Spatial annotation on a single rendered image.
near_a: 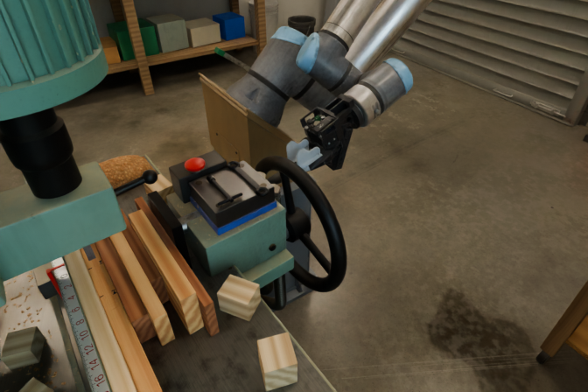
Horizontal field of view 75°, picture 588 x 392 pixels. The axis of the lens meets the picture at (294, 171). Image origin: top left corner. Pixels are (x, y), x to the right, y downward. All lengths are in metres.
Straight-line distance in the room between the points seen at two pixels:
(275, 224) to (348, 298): 1.11
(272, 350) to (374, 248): 1.43
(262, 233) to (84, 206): 0.24
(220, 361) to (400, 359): 1.12
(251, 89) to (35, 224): 0.77
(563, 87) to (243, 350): 3.06
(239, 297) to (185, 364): 0.10
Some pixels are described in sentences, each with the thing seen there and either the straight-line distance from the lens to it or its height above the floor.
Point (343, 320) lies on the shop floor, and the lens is 1.61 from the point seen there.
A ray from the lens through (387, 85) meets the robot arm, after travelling 0.90.
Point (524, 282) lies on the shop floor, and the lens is 1.96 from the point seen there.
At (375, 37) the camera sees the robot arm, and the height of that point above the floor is 1.00.
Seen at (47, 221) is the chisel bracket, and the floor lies 1.06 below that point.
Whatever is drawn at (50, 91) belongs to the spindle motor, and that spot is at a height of 1.21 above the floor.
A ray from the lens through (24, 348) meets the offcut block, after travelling 0.70.
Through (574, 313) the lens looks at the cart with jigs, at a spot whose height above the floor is 0.30.
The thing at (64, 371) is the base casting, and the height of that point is 0.80.
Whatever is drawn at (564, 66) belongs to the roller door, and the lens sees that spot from 3.30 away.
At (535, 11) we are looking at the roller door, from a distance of 3.35.
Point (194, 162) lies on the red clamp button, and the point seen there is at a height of 1.03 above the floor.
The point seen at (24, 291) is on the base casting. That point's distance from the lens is 0.82.
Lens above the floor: 1.35
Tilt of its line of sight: 36 degrees down
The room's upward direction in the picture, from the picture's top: straight up
